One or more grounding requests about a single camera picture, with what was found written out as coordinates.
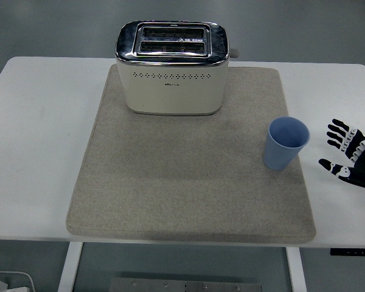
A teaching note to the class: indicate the cream toaster with chrome top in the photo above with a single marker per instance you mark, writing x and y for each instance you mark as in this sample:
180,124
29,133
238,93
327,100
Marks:
170,91

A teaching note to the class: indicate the black table control panel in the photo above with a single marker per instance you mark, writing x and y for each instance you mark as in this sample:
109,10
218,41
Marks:
353,252

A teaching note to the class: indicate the grey metal plate with screws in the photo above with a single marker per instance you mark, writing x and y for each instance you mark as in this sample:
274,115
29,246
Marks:
185,286

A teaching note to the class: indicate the white table leg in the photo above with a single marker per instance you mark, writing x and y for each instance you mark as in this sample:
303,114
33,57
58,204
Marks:
296,270
68,267

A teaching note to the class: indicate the beige fabric mat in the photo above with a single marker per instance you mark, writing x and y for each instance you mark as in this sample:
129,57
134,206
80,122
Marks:
170,188

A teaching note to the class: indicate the blue ribbed cup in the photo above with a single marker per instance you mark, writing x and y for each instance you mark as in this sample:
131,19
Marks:
280,152

